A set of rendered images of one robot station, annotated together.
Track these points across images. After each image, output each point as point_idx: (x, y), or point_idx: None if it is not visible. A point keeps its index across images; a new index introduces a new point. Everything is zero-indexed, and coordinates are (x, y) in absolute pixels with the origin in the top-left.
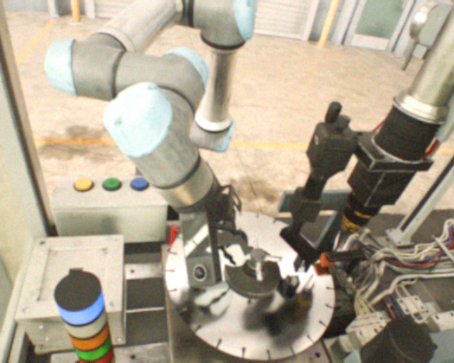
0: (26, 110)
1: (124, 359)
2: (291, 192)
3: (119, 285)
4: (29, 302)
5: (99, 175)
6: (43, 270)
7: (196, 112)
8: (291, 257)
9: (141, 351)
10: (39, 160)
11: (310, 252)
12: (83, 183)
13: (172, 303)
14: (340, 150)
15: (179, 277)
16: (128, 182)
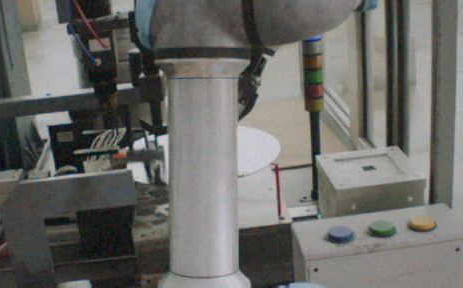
0: None
1: (314, 209)
2: (122, 170)
3: (322, 164)
4: (392, 151)
5: (409, 238)
6: (397, 163)
7: (247, 282)
8: (150, 162)
9: (301, 213)
10: None
11: (150, 117)
12: (420, 218)
13: (273, 189)
14: None
15: (267, 144)
16: (358, 236)
